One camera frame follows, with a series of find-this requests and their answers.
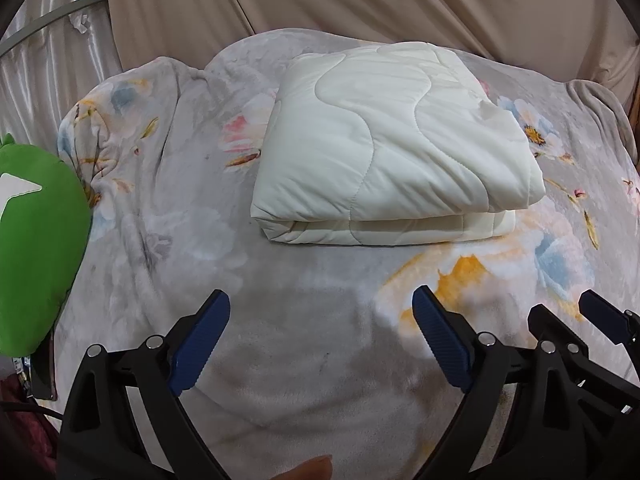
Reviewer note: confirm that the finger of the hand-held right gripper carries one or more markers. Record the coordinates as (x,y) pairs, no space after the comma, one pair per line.
(602,310)
(555,322)

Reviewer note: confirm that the green plush pillow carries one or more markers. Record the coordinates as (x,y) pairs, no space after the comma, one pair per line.
(40,240)

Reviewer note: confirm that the white quilted comforter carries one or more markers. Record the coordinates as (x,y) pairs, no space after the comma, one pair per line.
(390,135)

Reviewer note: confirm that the grey floral fleece blanket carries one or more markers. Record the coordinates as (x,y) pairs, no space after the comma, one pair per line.
(300,310)

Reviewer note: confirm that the dark flat case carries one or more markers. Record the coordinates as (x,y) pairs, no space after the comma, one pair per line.
(42,370)

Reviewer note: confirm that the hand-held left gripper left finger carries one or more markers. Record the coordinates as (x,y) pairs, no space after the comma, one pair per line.
(200,345)

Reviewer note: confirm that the metal curtain rod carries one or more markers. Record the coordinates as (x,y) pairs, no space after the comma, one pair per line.
(55,13)

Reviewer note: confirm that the dark red cloth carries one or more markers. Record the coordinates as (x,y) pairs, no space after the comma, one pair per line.
(20,440)

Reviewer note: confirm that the silver satin curtain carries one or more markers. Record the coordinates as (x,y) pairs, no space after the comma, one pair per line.
(40,75)

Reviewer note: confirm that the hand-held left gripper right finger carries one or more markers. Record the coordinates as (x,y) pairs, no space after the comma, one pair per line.
(445,345)

